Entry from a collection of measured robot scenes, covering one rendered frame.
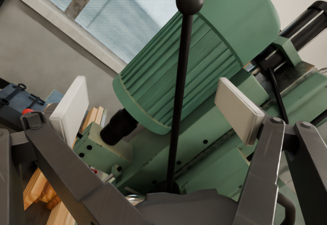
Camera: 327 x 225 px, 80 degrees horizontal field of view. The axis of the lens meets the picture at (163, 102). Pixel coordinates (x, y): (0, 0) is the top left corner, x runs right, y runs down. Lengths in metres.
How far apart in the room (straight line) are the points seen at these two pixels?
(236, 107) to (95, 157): 0.41
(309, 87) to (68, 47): 1.71
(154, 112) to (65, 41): 1.55
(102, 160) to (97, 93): 1.53
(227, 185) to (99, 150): 0.29
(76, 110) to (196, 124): 0.31
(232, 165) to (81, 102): 0.33
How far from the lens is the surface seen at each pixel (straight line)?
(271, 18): 0.39
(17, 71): 2.09
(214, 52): 0.36
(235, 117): 0.18
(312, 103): 0.49
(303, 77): 0.49
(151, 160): 0.48
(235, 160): 0.44
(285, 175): 0.50
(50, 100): 0.80
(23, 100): 0.58
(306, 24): 0.52
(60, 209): 0.53
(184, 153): 0.48
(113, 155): 0.51
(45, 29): 1.88
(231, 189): 0.42
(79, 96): 0.17
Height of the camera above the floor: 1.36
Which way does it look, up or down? 15 degrees down
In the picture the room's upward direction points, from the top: 47 degrees clockwise
